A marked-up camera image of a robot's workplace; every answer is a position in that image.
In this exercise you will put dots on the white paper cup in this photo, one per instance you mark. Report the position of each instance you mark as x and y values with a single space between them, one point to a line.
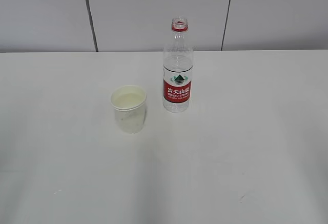
129 104

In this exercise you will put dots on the Nongfu Spring water bottle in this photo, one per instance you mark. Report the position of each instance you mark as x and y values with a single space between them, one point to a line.
177 68

